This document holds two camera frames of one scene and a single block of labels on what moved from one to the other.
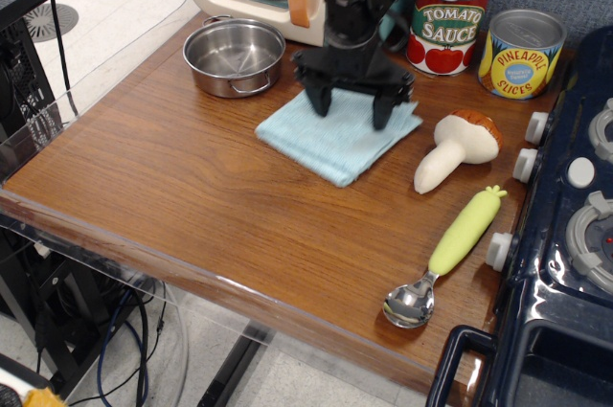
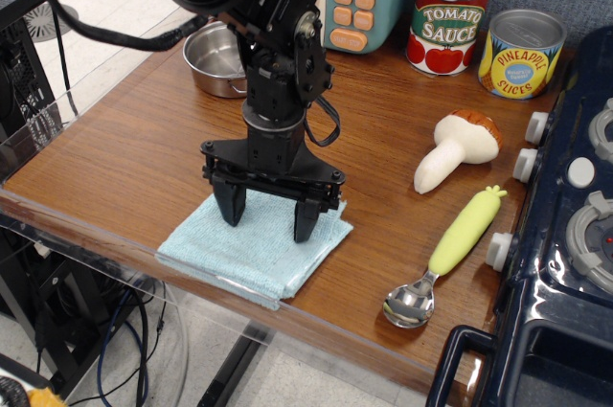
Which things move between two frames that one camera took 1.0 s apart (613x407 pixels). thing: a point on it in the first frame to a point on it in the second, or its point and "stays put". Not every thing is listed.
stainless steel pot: x=230 y=56 stays put
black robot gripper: x=352 y=60 to x=277 y=160
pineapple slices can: x=520 y=53 stays put
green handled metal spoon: x=412 y=305 stays put
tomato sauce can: x=448 y=11 stays put
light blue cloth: x=336 y=146 to x=261 y=259
